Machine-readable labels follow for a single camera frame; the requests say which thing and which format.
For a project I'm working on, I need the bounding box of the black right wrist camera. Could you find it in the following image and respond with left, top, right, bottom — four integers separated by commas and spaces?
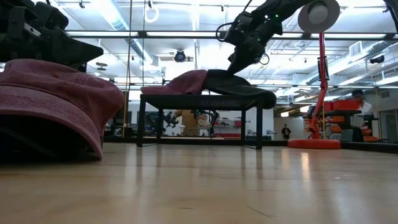
223, 12, 248, 44

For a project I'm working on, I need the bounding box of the red plastic bin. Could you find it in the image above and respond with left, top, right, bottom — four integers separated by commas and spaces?
323, 100, 361, 112

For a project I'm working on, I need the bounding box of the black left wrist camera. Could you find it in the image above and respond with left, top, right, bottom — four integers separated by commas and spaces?
30, 1, 70, 30

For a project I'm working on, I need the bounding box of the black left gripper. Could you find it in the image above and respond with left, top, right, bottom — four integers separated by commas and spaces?
0, 6, 104, 73

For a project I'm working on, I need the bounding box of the black storage shelf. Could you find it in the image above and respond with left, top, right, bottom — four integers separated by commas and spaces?
323, 108, 380, 142

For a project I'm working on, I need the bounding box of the dark grey baseball cap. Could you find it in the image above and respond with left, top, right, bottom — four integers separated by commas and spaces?
201, 68, 277, 110

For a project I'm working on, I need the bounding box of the person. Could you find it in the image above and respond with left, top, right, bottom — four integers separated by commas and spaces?
281, 123, 292, 141
350, 89, 374, 125

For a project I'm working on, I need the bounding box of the black round spotlight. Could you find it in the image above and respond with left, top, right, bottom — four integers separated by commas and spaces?
174, 49, 187, 63

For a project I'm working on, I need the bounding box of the red desk lamp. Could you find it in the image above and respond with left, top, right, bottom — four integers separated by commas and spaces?
287, 0, 342, 150

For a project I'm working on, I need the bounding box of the black mesh rack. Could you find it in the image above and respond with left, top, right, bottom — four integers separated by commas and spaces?
136, 94, 265, 150

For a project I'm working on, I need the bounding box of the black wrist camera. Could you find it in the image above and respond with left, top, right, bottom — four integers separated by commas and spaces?
30, 1, 70, 30
223, 12, 248, 44

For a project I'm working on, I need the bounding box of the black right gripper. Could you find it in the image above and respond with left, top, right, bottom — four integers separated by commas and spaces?
226, 30, 270, 75

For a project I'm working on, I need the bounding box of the maroon baseball cap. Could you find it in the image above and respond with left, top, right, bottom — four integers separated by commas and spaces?
0, 58, 125, 161
140, 69, 208, 96

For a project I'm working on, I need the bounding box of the white hanging ring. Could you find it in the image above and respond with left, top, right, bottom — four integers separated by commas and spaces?
144, 6, 160, 24

